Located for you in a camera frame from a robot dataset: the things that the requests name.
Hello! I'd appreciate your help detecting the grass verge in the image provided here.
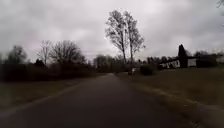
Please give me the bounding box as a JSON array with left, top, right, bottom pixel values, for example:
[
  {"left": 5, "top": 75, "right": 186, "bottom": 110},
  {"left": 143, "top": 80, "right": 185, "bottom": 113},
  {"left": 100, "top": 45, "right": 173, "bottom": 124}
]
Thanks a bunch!
[
  {"left": 0, "top": 73, "right": 105, "bottom": 112},
  {"left": 114, "top": 66, "right": 224, "bottom": 128}
]

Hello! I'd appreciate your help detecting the long dark hedge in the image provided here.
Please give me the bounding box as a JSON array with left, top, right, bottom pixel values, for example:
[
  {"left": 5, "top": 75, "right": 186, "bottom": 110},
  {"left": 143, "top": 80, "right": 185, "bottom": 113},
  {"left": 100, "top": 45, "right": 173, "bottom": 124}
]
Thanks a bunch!
[{"left": 0, "top": 61, "right": 98, "bottom": 83}]

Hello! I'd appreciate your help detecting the small bare tree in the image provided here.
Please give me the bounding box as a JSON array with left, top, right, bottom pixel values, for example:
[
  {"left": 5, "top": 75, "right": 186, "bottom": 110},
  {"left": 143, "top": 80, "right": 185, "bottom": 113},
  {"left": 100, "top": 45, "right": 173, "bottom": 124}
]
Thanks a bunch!
[
  {"left": 36, "top": 39, "right": 53, "bottom": 66},
  {"left": 4, "top": 44, "right": 28, "bottom": 65}
]

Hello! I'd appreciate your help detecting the dark conifer tree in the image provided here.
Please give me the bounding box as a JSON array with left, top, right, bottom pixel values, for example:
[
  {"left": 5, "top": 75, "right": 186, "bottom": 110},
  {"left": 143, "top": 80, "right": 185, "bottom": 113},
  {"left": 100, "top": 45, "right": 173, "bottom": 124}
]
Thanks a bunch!
[{"left": 177, "top": 43, "right": 189, "bottom": 69}]

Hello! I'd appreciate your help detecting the short dark hedge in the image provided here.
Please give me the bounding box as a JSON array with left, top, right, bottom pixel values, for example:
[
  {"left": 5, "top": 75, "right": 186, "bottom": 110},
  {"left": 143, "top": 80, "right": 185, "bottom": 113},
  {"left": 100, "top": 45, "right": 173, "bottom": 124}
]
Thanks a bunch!
[{"left": 195, "top": 54, "right": 219, "bottom": 69}]

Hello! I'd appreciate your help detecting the tall bare tree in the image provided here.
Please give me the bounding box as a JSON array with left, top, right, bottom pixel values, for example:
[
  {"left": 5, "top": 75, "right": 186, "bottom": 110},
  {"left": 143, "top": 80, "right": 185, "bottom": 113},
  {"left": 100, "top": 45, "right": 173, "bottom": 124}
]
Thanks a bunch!
[
  {"left": 123, "top": 10, "right": 147, "bottom": 65},
  {"left": 104, "top": 9, "right": 130, "bottom": 66}
]

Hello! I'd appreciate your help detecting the dark round bush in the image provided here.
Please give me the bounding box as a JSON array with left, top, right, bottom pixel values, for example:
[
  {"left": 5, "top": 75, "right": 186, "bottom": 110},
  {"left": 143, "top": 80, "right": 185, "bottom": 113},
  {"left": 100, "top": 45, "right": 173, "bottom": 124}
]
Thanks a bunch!
[{"left": 139, "top": 63, "right": 158, "bottom": 76}]

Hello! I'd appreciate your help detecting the low white building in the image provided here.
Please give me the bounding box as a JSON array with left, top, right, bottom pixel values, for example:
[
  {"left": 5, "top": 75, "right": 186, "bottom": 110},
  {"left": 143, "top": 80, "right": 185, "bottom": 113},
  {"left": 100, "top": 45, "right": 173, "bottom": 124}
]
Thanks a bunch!
[{"left": 159, "top": 54, "right": 224, "bottom": 70}]

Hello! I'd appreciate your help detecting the broad bare tree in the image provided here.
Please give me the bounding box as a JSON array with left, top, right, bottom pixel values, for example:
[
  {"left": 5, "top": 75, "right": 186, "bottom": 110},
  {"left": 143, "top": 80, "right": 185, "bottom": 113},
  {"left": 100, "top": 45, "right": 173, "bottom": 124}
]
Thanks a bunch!
[{"left": 49, "top": 39, "right": 87, "bottom": 66}]

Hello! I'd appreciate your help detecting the distant row of trees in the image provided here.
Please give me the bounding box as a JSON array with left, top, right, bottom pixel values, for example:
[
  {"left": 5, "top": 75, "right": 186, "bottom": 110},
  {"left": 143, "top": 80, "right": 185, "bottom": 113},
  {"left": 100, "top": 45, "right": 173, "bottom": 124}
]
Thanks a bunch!
[{"left": 92, "top": 54, "right": 141, "bottom": 74}]

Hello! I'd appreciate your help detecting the grey asphalt road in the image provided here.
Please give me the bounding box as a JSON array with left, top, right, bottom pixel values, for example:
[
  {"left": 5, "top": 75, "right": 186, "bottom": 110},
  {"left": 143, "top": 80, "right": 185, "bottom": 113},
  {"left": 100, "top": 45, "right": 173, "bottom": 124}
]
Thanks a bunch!
[{"left": 0, "top": 72, "right": 202, "bottom": 128}]

